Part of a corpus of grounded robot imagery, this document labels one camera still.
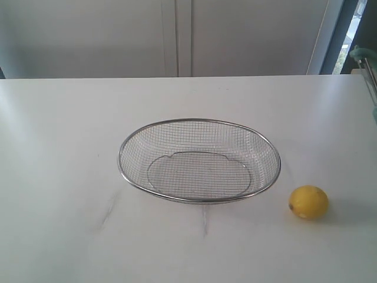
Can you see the yellow lemon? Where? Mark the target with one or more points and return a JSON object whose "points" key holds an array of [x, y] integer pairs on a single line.
{"points": [[308, 202]]}

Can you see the teal handled peeler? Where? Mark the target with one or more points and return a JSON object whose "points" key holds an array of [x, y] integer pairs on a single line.
{"points": [[366, 60]]}

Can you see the oval steel mesh basket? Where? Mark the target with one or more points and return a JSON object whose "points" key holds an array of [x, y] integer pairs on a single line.
{"points": [[199, 161]]}

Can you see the white cabinet doors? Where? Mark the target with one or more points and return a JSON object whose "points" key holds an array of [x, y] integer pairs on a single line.
{"points": [[100, 39]]}

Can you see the window with dark frame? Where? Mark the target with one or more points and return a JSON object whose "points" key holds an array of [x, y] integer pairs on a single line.
{"points": [[355, 26]]}

